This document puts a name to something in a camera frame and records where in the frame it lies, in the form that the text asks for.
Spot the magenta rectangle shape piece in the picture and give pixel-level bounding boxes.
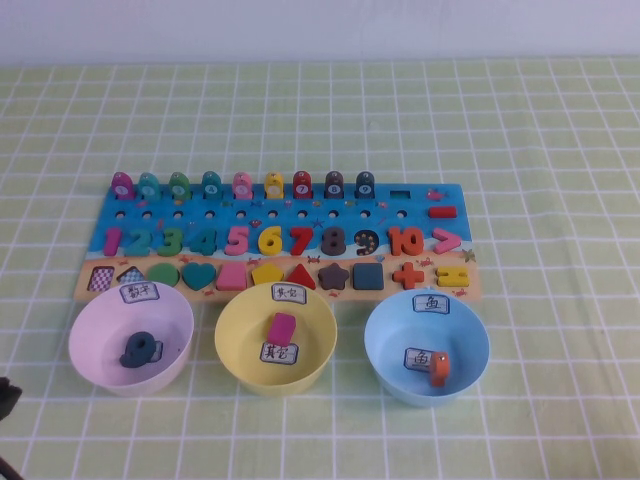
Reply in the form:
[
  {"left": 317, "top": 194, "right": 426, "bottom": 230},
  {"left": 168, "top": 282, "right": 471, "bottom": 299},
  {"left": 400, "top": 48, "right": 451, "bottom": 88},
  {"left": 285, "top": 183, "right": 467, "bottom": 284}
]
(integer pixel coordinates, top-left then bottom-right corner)
[{"left": 267, "top": 312, "right": 297, "bottom": 345}]

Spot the brown star shape piece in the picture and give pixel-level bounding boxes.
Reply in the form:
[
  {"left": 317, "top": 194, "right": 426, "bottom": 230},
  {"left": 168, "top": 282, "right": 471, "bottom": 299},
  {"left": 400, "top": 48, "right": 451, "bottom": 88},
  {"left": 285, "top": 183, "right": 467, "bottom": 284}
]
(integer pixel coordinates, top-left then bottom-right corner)
[{"left": 318, "top": 262, "right": 351, "bottom": 292}]

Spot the blue wooden puzzle board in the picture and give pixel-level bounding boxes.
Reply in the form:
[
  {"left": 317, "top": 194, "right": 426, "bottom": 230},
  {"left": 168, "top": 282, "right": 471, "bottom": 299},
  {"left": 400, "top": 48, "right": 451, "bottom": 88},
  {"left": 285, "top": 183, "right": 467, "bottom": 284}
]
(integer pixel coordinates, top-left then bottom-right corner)
[{"left": 73, "top": 182, "right": 485, "bottom": 304}]

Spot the red triangle shape piece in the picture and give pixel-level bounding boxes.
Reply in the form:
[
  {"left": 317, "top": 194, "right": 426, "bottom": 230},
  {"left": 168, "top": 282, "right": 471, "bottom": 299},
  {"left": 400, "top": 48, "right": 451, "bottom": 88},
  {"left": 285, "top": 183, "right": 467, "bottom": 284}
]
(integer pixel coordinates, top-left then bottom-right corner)
[{"left": 284, "top": 263, "right": 317, "bottom": 292}]

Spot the dark blue square piece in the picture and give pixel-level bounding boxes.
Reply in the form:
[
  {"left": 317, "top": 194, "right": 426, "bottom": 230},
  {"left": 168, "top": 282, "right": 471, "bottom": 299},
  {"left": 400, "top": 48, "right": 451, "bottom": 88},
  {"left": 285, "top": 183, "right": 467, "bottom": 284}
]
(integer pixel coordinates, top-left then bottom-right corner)
[{"left": 352, "top": 263, "right": 385, "bottom": 292}]

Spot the yellow pentagon shape piece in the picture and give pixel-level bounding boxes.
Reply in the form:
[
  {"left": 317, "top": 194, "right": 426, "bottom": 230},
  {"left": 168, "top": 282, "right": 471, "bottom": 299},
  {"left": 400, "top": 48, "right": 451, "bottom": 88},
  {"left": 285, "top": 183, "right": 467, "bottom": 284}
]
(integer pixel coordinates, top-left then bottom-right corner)
[{"left": 251, "top": 263, "right": 286, "bottom": 287}]

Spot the orange plus sign piece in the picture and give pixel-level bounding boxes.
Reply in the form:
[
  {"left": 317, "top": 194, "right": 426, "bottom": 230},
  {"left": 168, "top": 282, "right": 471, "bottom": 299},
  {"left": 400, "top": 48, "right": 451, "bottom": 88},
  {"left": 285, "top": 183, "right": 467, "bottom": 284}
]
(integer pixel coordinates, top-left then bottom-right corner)
[{"left": 392, "top": 262, "right": 426, "bottom": 291}]

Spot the pink trapezoid shape piece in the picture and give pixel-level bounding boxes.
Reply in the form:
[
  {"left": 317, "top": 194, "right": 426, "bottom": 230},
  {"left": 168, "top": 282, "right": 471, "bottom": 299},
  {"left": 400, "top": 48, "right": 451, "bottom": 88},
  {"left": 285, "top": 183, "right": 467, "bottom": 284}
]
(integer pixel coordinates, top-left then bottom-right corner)
[{"left": 216, "top": 263, "right": 247, "bottom": 293}]

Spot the paper label inside yellow bowl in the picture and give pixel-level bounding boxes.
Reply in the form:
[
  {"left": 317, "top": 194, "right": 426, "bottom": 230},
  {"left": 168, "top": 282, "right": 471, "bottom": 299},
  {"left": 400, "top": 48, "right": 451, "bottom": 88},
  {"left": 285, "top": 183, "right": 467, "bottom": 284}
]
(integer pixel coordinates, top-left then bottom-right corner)
[{"left": 258, "top": 341, "right": 299, "bottom": 366}]

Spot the teal heart shape piece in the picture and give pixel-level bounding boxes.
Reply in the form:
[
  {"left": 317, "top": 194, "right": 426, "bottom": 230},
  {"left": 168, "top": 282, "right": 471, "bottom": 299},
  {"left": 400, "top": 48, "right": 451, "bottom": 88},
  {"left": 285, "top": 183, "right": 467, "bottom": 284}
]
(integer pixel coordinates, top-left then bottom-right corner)
[{"left": 182, "top": 262, "right": 219, "bottom": 293}]

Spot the light blue plastic bowl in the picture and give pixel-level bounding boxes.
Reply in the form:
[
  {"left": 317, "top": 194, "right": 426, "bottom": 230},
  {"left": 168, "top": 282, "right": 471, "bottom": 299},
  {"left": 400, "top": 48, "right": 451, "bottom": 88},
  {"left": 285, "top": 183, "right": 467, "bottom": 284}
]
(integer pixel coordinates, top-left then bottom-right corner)
[{"left": 363, "top": 288, "right": 491, "bottom": 409}]

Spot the yellow plastic bowl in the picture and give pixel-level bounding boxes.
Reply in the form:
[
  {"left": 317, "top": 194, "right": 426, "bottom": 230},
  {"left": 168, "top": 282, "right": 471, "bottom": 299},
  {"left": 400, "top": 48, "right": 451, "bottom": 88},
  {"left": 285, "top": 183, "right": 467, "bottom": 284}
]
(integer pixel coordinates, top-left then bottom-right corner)
[{"left": 213, "top": 282, "right": 338, "bottom": 399}]

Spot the pink greater-than sign piece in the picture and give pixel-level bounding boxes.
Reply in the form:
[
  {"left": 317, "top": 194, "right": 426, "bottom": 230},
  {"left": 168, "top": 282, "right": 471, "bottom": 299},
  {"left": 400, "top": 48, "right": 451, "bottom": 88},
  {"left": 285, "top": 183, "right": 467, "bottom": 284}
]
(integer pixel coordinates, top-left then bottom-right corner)
[{"left": 432, "top": 227, "right": 462, "bottom": 255}]

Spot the yellow equals sign piece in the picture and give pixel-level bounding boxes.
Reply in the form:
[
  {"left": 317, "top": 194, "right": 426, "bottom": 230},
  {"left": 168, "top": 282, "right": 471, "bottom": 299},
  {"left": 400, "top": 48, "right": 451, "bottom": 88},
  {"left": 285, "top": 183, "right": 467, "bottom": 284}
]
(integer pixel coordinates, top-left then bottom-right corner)
[{"left": 437, "top": 267, "right": 470, "bottom": 288}]

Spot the paper label inside blue bowl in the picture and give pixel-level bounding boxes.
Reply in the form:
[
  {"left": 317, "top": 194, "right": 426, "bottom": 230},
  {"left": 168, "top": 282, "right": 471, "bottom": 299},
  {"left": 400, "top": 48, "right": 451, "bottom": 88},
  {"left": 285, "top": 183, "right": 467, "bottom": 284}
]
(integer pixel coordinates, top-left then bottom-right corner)
[{"left": 403, "top": 348, "right": 435, "bottom": 372}]

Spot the green circle shape piece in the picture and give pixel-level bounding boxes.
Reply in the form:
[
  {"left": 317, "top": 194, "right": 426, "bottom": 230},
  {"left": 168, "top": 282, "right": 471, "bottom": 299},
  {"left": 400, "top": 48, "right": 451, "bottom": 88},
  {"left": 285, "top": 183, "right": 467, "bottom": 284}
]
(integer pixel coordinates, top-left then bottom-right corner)
[{"left": 147, "top": 263, "right": 180, "bottom": 290}]

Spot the pink plastic bowl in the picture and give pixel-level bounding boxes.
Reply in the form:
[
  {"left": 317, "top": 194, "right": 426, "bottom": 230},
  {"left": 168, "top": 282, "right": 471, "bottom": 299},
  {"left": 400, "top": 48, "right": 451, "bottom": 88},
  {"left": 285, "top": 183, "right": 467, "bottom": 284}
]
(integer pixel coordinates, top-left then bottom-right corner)
[{"left": 68, "top": 280, "right": 195, "bottom": 399}]

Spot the brown number eight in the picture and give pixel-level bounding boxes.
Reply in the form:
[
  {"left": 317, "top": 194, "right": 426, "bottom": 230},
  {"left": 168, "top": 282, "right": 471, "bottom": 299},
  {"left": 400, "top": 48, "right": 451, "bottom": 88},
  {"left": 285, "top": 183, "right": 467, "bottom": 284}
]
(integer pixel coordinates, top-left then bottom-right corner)
[{"left": 321, "top": 227, "right": 348, "bottom": 256}]

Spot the red number seven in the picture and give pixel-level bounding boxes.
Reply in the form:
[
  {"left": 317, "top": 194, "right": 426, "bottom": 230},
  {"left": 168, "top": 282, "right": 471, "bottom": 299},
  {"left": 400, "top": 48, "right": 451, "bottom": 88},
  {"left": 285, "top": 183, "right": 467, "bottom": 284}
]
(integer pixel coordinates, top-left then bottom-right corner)
[{"left": 290, "top": 226, "right": 315, "bottom": 257}]

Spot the yellow number six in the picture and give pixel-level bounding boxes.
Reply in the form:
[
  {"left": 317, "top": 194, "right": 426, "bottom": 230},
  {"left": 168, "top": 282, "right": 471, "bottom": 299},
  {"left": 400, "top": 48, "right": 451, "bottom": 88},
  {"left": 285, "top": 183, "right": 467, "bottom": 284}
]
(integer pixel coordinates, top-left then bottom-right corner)
[{"left": 257, "top": 225, "right": 284, "bottom": 256}]

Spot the paper label on yellow rim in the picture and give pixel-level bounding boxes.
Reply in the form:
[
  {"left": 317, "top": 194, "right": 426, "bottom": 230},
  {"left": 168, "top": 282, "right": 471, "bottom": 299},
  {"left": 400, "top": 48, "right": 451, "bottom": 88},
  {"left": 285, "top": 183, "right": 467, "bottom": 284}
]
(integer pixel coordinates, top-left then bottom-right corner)
[{"left": 270, "top": 283, "right": 307, "bottom": 304}]

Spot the orange number ten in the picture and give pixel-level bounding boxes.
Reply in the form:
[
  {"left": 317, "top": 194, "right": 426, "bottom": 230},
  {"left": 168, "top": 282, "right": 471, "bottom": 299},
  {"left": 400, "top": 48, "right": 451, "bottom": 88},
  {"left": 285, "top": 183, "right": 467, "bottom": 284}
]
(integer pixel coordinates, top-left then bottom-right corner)
[{"left": 388, "top": 225, "right": 425, "bottom": 257}]

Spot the pink number five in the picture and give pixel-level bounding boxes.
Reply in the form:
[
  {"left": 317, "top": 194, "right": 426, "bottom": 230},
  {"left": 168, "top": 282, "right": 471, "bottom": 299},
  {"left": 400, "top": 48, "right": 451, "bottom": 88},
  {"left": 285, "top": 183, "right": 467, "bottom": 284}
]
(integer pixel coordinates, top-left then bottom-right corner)
[{"left": 224, "top": 226, "right": 250, "bottom": 256}]

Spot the pink fish peg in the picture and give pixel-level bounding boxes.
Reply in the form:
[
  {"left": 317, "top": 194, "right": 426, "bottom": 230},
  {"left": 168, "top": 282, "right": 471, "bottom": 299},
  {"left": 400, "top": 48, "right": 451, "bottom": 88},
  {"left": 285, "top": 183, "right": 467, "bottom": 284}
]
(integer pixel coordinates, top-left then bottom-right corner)
[{"left": 231, "top": 172, "right": 254, "bottom": 201}]

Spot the teal number four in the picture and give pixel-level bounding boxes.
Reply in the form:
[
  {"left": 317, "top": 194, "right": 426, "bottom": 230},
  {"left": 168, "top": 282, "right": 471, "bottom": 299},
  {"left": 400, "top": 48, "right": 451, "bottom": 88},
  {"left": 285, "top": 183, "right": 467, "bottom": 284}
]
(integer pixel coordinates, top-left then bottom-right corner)
[{"left": 188, "top": 228, "right": 218, "bottom": 257}]

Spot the dark teal fish peg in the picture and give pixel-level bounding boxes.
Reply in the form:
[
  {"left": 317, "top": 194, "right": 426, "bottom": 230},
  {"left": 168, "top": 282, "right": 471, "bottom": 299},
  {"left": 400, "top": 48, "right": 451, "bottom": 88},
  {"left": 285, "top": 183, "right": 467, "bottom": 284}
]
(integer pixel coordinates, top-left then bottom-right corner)
[{"left": 201, "top": 171, "right": 223, "bottom": 200}]

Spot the paper label on blue rim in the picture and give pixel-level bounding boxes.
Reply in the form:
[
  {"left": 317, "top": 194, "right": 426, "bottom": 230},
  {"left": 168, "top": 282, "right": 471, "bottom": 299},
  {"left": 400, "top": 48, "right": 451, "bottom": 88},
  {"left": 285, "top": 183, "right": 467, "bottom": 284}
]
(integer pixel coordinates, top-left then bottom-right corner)
[{"left": 412, "top": 293, "right": 453, "bottom": 316}]

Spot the green number three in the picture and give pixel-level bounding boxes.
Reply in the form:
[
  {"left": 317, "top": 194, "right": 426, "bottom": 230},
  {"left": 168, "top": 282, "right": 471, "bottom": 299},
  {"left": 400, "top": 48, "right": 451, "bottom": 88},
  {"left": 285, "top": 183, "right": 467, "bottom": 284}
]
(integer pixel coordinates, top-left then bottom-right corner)
[{"left": 158, "top": 228, "right": 184, "bottom": 256}]

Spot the green fish peg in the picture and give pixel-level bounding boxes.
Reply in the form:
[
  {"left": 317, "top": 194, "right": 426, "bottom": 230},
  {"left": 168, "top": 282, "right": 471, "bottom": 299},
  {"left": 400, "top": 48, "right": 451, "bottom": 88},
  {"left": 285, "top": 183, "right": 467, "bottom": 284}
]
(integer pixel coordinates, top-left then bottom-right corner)
[{"left": 167, "top": 172, "right": 192, "bottom": 202}]

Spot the orange fish peg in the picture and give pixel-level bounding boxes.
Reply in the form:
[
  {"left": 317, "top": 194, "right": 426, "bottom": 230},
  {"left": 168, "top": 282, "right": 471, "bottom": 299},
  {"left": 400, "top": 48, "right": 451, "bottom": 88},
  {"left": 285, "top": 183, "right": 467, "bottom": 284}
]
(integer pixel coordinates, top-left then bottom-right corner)
[{"left": 429, "top": 351, "right": 450, "bottom": 387}]

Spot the teal number two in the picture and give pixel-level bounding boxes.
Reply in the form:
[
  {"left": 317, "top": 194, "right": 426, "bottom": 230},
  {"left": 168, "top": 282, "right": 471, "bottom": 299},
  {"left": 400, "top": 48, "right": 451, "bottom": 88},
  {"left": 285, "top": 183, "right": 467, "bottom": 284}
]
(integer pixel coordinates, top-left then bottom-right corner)
[{"left": 123, "top": 228, "right": 152, "bottom": 257}]

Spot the light teal fish peg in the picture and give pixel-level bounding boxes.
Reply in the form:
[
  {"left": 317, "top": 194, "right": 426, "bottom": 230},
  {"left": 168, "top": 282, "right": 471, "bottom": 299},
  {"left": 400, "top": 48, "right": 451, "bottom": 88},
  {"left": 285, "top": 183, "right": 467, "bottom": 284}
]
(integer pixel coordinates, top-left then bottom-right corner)
[{"left": 137, "top": 172, "right": 162, "bottom": 201}]

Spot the paper label on pink rim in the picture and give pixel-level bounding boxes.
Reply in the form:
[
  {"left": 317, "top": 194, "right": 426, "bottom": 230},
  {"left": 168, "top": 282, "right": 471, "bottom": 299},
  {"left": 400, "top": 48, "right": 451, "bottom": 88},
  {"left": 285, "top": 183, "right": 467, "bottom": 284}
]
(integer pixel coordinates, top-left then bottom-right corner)
[{"left": 119, "top": 282, "right": 160, "bottom": 304}]

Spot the magenta fish peg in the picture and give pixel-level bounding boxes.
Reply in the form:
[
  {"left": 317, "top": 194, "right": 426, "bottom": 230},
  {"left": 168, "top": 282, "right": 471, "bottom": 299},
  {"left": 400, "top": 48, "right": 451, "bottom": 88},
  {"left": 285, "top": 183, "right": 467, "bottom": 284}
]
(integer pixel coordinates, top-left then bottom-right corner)
[{"left": 110, "top": 172, "right": 136, "bottom": 201}]

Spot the magenta number one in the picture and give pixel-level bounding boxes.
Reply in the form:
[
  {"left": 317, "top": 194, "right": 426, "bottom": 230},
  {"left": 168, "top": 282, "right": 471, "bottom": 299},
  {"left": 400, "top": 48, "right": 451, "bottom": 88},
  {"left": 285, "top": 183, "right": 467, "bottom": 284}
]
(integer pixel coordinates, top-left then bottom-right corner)
[{"left": 103, "top": 227, "right": 124, "bottom": 259}]

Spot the loose dark blue number nine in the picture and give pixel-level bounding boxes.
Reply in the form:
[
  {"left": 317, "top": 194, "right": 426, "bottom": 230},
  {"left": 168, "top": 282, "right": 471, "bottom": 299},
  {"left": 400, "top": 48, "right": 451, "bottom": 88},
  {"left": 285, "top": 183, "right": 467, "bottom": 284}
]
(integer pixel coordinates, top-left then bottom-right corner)
[{"left": 118, "top": 332, "right": 160, "bottom": 370}]

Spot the green checked tablecloth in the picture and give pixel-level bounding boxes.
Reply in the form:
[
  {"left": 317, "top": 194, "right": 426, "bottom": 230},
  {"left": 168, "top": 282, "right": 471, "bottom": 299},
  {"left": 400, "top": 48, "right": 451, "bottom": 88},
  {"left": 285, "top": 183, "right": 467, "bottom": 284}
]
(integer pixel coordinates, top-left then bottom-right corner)
[{"left": 0, "top": 57, "right": 640, "bottom": 480}]

